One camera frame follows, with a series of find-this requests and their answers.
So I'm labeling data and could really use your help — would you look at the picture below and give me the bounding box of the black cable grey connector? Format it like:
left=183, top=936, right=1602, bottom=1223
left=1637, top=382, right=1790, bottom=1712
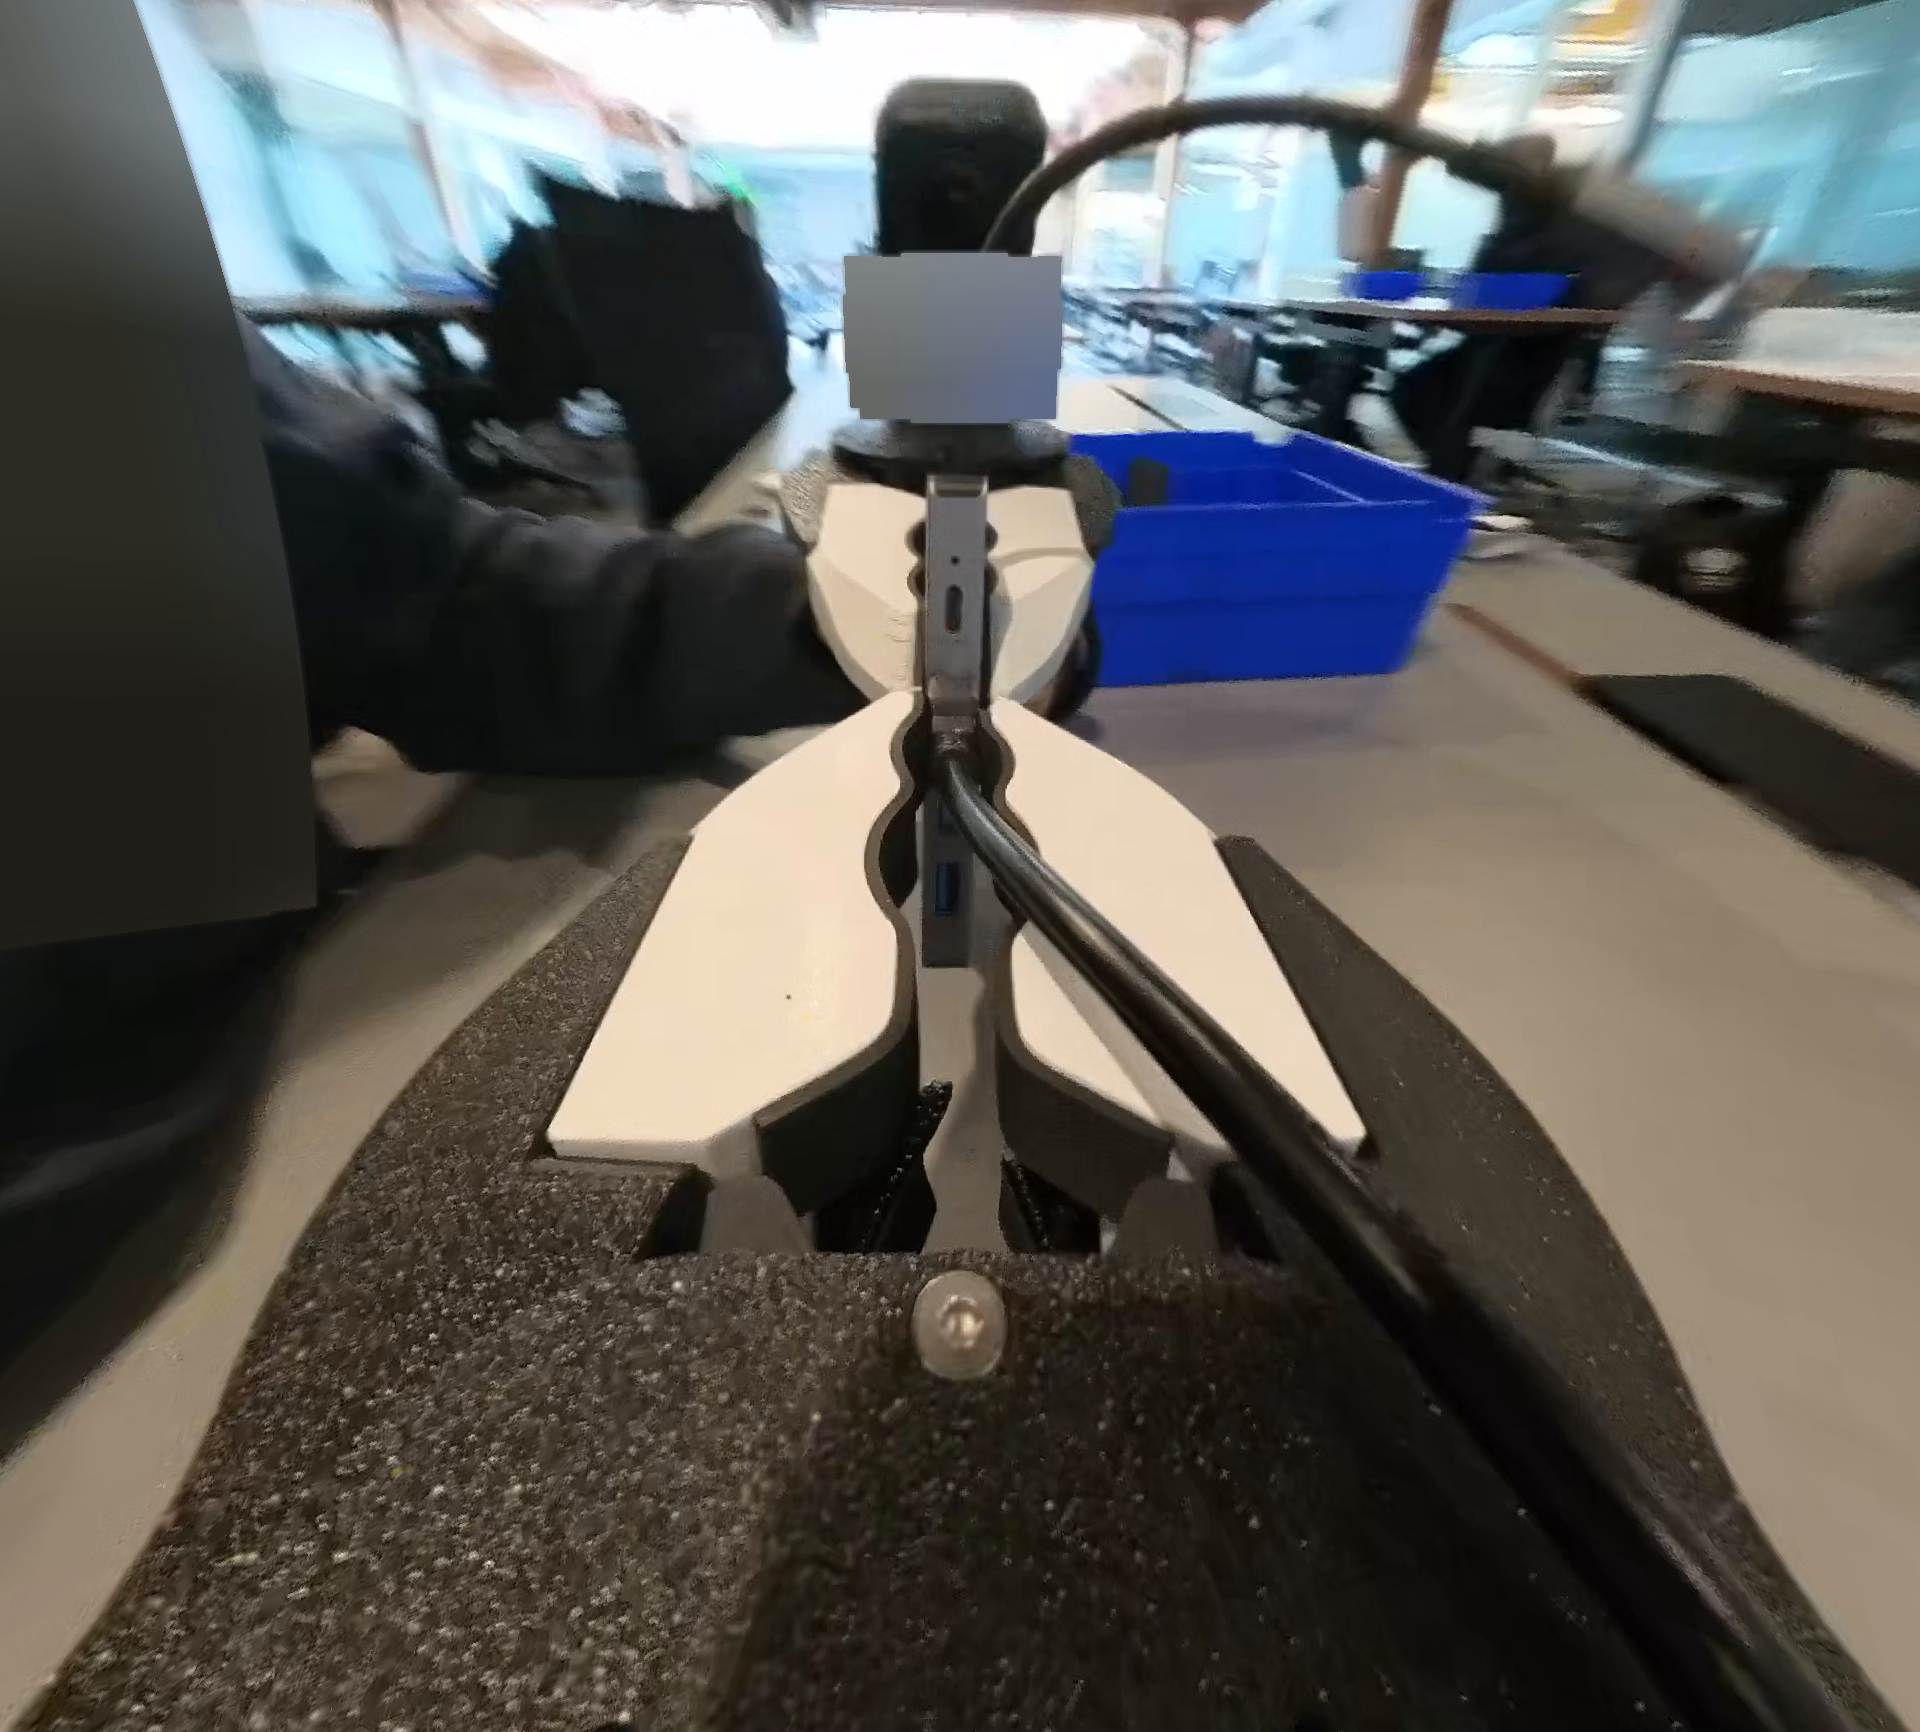
left=982, top=94, right=1750, bottom=280

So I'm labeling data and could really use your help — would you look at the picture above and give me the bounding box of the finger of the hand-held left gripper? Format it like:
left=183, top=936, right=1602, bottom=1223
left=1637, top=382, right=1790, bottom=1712
left=805, top=481, right=933, bottom=715
left=978, top=482, right=1098, bottom=718

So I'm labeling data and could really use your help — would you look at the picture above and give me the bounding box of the grey usb hub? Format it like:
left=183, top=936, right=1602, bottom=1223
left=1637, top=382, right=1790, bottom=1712
left=918, top=473, right=997, bottom=972

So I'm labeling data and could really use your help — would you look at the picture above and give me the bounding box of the wooden office table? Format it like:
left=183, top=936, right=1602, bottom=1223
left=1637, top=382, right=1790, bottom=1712
left=1193, top=289, right=1645, bottom=453

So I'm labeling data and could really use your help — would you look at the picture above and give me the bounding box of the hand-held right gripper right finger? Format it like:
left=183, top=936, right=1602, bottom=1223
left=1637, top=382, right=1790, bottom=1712
left=982, top=696, right=1373, bottom=1253

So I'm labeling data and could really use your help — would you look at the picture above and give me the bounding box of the dark monitor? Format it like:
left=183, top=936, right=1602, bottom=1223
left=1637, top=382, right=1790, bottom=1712
left=0, top=0, right=322, bottom=955

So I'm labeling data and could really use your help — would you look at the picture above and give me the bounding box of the thick black usb cable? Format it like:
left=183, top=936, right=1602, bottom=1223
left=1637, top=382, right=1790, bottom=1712
left=927, top=727, right=1863, bottom=1732

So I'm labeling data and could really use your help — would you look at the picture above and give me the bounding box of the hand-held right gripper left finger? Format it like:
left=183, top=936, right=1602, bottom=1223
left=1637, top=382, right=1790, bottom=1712
left=546, top=693, right=921, bottom=1255

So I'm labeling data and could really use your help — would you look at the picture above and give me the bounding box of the person's left forearm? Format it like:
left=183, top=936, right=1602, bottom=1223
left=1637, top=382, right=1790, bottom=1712
left=246, top=319, right=870, bottom=783

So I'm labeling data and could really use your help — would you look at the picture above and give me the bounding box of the black rectangular pad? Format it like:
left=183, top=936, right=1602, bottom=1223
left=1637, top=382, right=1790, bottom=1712
left=1586, top=670, right=1920, bottom=887

